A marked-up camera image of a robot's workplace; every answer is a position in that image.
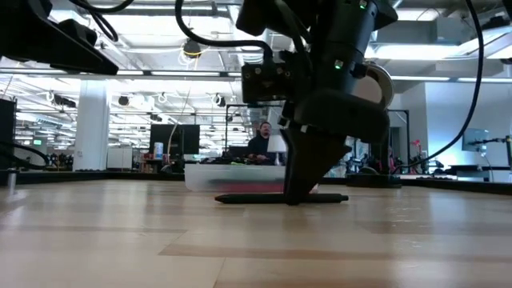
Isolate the clear supply box pink lid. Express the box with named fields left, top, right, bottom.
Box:
left=183, top=163, right=321, bottom=194

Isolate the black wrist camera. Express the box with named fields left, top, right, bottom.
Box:
left=58, top=18, right=98, bottom=46
left=241, top=50, right=311, bottom=104

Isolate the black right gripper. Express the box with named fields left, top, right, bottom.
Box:
left=278, top=88, right=392, bottom=206

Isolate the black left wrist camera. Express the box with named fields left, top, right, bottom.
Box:
left=58, top=18, right=98, bottom=46

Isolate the black lamp power cable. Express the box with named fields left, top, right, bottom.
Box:
left=394, top=0, right=486, bottom=172

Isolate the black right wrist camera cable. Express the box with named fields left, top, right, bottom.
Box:
left=174, top=0, right=277, bottom=61

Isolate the black monitor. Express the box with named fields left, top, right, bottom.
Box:
left=149, top=124, right=201, bottom=156

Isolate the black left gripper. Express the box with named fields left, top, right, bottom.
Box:
left=0, top=0, right=119, bottom=76

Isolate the wall monitor on arm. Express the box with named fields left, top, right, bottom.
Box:
left=462, top=127, right=490, bottom=153

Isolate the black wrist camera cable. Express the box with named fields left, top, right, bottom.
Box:
left=174, top=0, right=277, bottom=61
left=67, top=0, right=136, bottom=43

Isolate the white cabinet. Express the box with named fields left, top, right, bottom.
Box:
left=106, top=146, right=134, bottom=170

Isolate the black ceiling dome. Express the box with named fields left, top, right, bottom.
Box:
left=182, top=38, right=202, bottom=59

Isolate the slim black pen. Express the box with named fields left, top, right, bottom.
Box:
left=214, top=193, right=350, bottom=206

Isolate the person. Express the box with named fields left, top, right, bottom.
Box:
left=246, top=121, right=281, bottom=166

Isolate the black left wrist camera cable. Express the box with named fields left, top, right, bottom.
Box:
left=67, top=0, right=136, bottom=43

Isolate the white column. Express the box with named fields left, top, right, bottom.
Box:
left=73, top=78, right=111, bottom=172

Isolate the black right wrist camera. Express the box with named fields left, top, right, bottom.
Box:
left=241, top=50, right=311, bottom=104

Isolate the white table lamp shade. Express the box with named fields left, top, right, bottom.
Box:
left=266, top=134, right=287, bottom=166

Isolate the black metal table frame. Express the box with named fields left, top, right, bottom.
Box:
left=0, top=170, right=512, bottom=196

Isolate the black cabinet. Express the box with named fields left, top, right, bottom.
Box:
left=0, top=98, right=18, bottom=171

